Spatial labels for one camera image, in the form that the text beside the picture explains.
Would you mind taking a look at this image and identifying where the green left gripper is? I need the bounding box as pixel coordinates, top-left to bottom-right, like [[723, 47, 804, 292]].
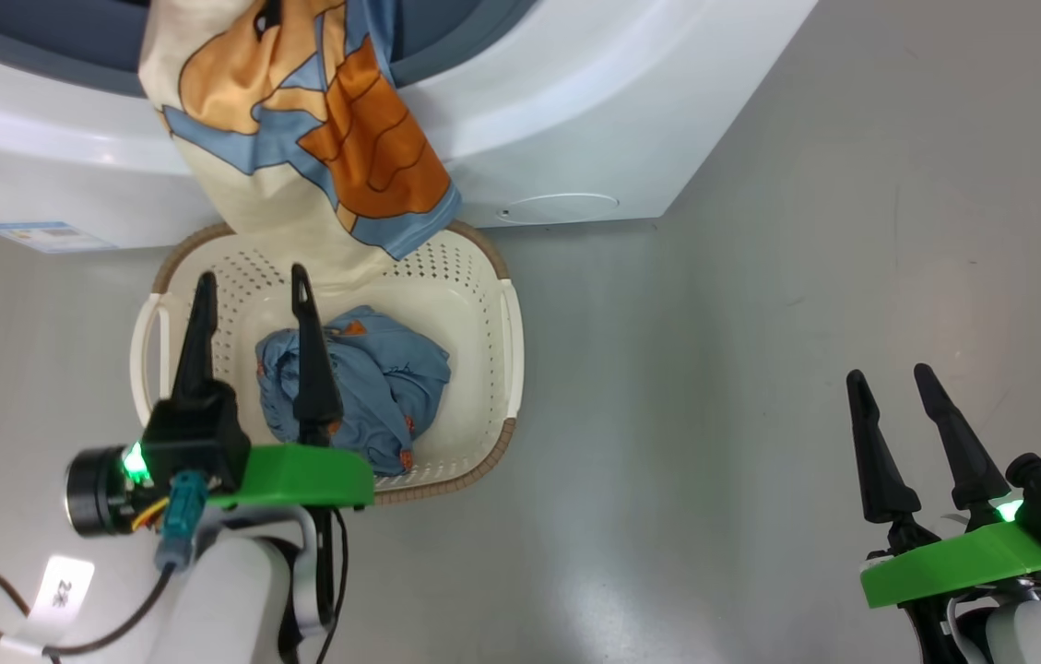
[[172, 264, 375, 511]]

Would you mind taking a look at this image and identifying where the cream garment with orange print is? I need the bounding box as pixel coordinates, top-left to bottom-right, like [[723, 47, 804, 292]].
[[138, 0, 463, 289]]

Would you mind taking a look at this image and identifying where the cream perforated laundry basket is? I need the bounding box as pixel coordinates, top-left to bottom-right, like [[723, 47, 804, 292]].
[[130, 219, 524, 506]]

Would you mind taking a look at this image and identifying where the blue printed garment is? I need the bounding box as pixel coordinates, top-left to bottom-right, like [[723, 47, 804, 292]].
[[254, 306, 453, 478]]

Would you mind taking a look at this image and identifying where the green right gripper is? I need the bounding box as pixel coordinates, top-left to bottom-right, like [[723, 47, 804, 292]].
[[846, 363, 1041, 610]]

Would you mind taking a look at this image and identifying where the blue energy label sticker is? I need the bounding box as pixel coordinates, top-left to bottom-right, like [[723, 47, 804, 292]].
[[0, 220, 121, 255]]

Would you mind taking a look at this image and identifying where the white front-loading washing machine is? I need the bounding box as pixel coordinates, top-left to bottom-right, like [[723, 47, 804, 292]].
[[0, 0, 821, 253]]

